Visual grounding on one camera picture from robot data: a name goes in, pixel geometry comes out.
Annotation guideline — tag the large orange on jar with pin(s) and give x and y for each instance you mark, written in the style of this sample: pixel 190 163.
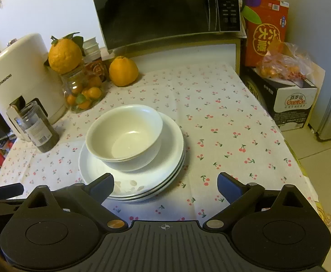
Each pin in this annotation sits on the large orange on jar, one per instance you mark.
pixel 65 53

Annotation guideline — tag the red gift box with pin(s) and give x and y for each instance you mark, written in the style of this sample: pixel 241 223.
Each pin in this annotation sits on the red gift box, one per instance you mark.
pixel 265 21

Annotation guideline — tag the cherry print tablecloth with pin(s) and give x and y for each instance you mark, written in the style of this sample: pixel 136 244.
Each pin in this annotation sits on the cherry print tablecloth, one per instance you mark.
pixel 224 127

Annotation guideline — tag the white ceramic bowl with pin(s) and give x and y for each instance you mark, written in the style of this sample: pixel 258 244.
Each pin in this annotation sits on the white ceramic bowl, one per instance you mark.
pixel 126 138

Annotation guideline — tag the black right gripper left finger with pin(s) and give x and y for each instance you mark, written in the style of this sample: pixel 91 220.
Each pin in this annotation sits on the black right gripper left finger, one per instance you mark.
pixel 87 200

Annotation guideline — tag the large orange by microwave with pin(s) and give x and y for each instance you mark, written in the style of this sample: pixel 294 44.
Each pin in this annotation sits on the large orange by microwave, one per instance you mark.
pixel 123 71

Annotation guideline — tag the plastic bag of oranges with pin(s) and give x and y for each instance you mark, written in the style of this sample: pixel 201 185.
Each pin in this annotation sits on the plastic bag of oranges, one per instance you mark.
pixel 285 61

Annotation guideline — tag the white plate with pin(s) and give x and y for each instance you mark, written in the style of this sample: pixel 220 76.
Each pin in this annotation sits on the white plate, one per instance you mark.
pixel 157 195
pixel 165 186

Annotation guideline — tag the black white cardboard box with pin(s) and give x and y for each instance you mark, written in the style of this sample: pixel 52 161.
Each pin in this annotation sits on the black white cardboard box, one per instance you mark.
pixel 288 103

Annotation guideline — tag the white air fryer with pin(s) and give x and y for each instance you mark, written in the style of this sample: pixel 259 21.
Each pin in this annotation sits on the white air fryer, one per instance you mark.
pixel 24 78

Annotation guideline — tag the black microwave oven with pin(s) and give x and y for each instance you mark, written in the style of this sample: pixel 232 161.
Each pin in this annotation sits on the black microwave oven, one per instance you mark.
pixel 129 22

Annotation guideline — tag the glass jar of kumquats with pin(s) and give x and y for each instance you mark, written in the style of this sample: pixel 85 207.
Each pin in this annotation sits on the glass jar of kumquats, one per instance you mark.
pixel 82 89

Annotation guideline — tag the stacked white paper cups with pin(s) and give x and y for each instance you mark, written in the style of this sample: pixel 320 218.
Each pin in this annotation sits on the stacked white paper cups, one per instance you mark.
pixel 89 46

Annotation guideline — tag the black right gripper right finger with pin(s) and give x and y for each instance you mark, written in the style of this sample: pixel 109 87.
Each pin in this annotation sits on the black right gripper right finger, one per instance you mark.
pixel 240 197

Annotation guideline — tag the white plate bottom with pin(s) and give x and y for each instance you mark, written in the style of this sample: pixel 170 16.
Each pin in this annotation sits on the white plate bottom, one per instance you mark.
pixel 157 195

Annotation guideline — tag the dark clear plastic jar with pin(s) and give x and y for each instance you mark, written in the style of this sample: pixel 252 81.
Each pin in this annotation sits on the dark clear plastic jar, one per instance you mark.
pixel 34 123

